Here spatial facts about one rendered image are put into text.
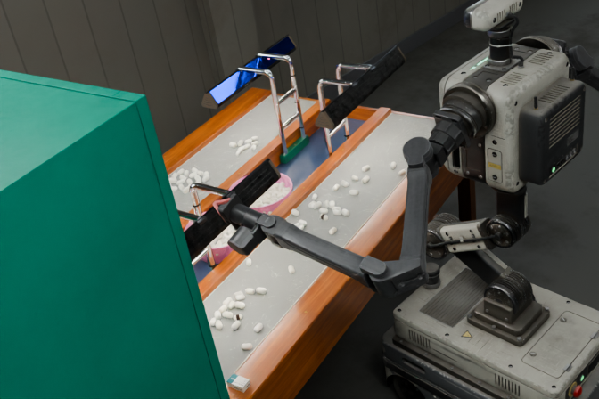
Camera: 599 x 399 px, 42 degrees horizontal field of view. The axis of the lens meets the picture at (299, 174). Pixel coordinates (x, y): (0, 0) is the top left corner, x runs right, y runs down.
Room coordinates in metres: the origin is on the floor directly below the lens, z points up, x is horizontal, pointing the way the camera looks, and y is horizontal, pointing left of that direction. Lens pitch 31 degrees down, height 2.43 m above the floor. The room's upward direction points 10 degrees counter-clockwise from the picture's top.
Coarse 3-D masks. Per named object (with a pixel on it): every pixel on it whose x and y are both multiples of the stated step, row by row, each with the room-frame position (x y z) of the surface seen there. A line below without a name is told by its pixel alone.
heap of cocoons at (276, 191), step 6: (276, 186) 2.72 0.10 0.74; (282, 186) 2.71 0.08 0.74; (270, 192) 2.67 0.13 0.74; (276, 192) 2.67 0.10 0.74; (282, 192) 2.69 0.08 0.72; (288, 192) 2.65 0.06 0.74; (258, 198) 2.65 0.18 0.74; (264, 198) 2.64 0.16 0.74; (270, 198) 2.65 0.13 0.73; (276, 198) 2.62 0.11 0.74; (282, 198) 2.62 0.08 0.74; (252, 204) 2.61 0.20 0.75; (258, 204) 2.60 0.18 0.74; (264, 204) 2.61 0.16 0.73
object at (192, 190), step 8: (192, 184) 2.21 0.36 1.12; (200, 184) 2.20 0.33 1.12; (192, 192) 2.21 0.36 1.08; (216, 192) 2.14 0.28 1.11; (224, 192) 2.13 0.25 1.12; (232, 192) 2.13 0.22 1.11; (192, 200) 2.22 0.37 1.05; (200, 208) 2.22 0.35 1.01; (184, 216) 2.03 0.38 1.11; (192, 216) 2.02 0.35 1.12; (200, 216) 2.01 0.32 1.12; (200, 224) 1.99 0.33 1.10; (208, 248) 2.21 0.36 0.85; (200, 256) 2.18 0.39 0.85; (208, 256) 2.21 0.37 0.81
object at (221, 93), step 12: (288, 36) 3.40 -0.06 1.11; (276, 48) 3.31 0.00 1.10; (288, 48) 3.35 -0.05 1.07; (252, 60) 3.19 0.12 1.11; (264, 60) 3.22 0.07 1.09; (276, 60) 3.26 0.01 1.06; (240, 72) 3.10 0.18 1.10; (228, 84) 3.02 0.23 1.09; (240, 84) 3.05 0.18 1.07; (204, 96) 2.94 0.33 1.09; (216, 96) 2.94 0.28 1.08; (228, 96) 2.97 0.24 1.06; (216, 108) 2.91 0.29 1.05
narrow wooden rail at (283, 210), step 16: (384, 112) 3.15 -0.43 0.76; (368, 128) 3.02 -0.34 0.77; (352, 144) 2.91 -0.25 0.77; (336, 160) 2.80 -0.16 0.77; (320, 176) 2.69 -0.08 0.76; (304, 192) 2.59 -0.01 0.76; (288, 208) 2.50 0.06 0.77; (240, 256) 2.25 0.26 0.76; (224, 272) 2.18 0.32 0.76; (208, 288) 2.10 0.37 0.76
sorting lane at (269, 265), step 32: (384, 128) 3.04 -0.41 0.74; (416, 128) 2.99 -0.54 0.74; (352, 160) 2.82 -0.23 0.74; (384, 160) 2.77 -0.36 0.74; (320, 192) 2.61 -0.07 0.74; (384, 192) 2.53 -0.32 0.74; (320, 224) 2.39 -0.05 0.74; (352, 224) 2.36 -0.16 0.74; (256, 256) 2.26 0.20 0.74; (288, 256) 2.23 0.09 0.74; (224, 288) 2.12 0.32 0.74; (256, 288) 2.09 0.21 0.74; (288, 288) 2.06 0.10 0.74; (224, 320) 1.96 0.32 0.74; (256, 320) 1.93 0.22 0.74; (224, 352) 1.81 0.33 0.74
